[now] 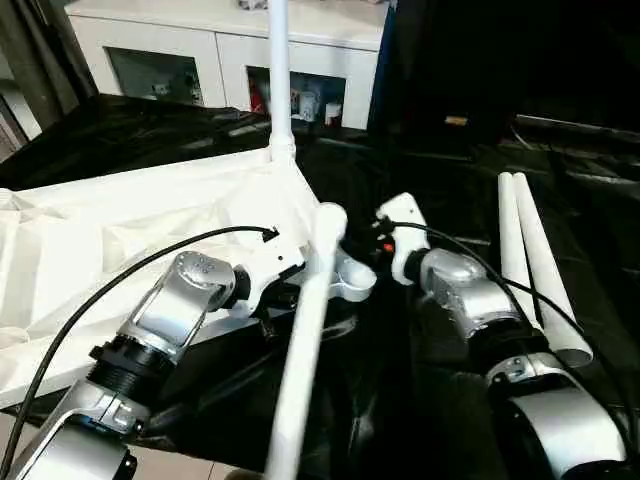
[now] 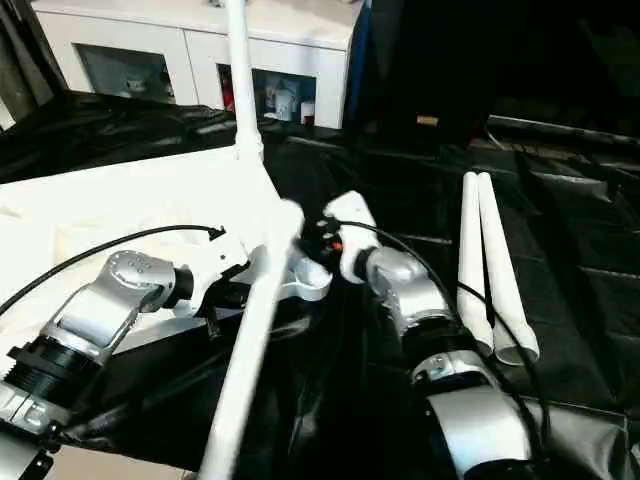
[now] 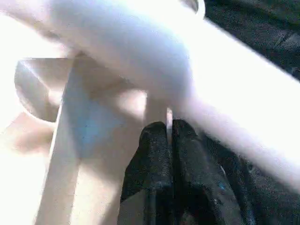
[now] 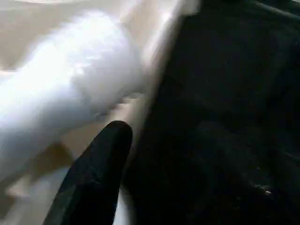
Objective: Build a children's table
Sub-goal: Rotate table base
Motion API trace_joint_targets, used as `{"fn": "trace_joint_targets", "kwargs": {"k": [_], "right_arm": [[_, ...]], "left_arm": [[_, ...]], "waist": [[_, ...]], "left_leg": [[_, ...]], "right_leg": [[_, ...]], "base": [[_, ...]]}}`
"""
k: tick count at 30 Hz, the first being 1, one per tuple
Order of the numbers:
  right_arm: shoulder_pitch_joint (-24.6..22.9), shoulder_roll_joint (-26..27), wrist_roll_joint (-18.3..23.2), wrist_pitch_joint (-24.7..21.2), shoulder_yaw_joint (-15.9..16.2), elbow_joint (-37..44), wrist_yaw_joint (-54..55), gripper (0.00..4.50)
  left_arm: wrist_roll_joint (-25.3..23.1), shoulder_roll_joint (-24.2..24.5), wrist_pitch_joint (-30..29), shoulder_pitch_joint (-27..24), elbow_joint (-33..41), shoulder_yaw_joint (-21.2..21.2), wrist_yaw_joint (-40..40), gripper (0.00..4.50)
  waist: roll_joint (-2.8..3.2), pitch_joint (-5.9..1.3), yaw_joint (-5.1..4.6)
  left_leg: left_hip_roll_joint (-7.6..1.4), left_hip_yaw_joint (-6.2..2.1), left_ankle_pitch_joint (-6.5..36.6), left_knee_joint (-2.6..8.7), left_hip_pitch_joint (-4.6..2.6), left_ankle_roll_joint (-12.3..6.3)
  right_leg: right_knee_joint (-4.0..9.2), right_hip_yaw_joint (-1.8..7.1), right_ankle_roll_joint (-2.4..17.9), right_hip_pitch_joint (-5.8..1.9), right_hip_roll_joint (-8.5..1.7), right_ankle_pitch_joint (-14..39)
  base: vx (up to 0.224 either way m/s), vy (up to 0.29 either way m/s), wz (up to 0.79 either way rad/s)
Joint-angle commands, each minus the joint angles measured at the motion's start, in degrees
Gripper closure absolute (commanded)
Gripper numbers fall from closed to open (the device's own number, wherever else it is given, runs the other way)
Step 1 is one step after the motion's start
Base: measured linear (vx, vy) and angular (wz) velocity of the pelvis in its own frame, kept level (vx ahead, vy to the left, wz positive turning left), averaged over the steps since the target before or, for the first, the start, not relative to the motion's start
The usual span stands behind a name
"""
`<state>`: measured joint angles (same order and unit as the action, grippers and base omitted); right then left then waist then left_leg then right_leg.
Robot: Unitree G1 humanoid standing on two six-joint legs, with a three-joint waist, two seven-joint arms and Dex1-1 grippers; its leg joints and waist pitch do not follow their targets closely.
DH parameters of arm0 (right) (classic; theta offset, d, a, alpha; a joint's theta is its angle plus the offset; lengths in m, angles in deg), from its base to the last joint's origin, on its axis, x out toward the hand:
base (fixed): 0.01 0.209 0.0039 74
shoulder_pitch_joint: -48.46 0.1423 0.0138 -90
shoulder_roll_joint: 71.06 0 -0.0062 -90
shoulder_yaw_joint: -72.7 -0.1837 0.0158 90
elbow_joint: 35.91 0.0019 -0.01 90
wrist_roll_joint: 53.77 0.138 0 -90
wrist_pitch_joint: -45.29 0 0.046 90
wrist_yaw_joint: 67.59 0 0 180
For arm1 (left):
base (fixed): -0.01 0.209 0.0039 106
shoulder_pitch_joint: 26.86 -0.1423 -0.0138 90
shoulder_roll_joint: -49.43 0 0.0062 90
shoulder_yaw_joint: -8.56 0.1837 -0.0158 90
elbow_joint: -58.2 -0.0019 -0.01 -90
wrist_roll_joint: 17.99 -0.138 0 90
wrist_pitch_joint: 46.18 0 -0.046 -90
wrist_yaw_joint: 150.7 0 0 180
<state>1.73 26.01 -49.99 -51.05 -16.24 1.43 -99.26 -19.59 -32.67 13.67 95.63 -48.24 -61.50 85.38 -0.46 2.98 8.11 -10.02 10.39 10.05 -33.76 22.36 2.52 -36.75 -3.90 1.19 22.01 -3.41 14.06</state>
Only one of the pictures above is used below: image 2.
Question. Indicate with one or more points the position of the white plastic table leg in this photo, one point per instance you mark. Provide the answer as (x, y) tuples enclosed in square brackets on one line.
[(255, 340), (472, 250), (505, 280), (242, 70)]

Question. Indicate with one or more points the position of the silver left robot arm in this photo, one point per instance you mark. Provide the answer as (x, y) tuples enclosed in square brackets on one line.
[(90, 320)]

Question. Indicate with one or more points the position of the red bottle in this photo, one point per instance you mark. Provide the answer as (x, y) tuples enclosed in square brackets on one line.
[(227, 92)]

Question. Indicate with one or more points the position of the black box with tan label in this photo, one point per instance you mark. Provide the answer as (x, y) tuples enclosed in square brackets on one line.
[(430, 55)]

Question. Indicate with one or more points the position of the black mat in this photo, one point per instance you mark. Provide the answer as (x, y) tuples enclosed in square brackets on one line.
[(580, 280)]

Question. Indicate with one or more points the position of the white cabinet with glass doors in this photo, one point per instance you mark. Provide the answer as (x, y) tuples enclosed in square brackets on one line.
[(150, 30)]

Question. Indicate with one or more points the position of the grey curtain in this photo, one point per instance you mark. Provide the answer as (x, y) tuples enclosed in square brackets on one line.
[(22, 50)]

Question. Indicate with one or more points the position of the dark metal rail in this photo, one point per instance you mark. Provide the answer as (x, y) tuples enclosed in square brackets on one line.
[(570, 128)]

